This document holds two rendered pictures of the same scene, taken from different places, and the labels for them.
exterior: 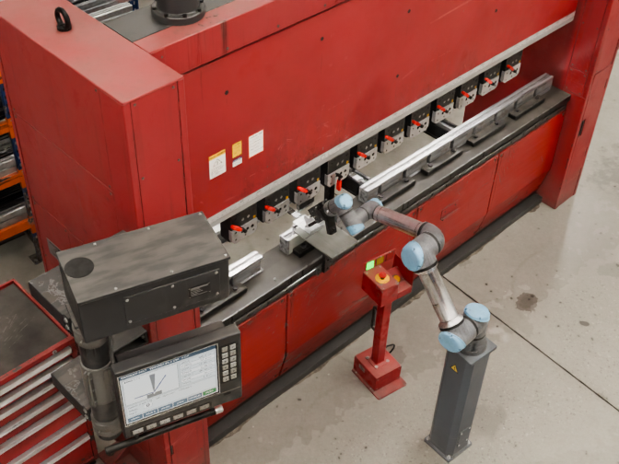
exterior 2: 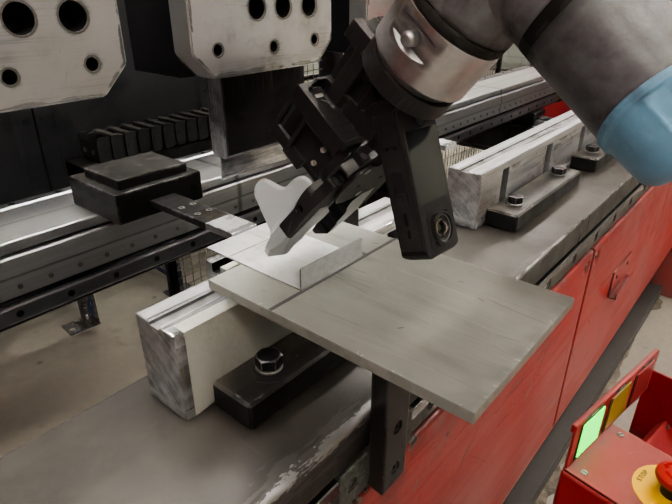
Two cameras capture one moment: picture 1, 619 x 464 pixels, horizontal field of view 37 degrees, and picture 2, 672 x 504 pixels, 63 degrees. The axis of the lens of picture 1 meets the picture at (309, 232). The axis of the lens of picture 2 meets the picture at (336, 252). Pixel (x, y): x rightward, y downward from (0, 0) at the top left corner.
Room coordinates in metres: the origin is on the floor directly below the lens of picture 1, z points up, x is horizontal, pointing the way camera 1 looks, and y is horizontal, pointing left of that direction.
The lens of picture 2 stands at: (2.87, -0.01, 1.24)
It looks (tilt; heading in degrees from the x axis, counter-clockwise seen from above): 26 degrees down; 356
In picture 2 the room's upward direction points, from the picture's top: straight up
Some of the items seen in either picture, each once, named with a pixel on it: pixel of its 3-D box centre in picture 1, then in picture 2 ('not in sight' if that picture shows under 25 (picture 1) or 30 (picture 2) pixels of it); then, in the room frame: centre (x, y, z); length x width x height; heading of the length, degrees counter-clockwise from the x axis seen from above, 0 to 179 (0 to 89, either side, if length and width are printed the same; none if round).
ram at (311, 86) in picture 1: (407, 43); not in sight; (3.85, -0.43, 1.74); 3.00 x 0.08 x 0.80; 136
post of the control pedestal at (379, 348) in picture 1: (381, 326); not in sight; (3.26, -0.40, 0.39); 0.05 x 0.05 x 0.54; 36
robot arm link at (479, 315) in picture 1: (474, 319); not in sight; (2.82, -0.76, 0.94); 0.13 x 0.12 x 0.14; 138
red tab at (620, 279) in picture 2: (450, 210); (623, 274); (4.01, -0.80, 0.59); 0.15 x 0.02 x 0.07; 136
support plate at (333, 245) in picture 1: (325, 237); (385, 293); (3.28, -0.08, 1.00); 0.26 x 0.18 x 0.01; 46
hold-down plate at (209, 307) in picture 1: (218, 302); not in sight; (2.91, 0.40, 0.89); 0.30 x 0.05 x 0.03; 136
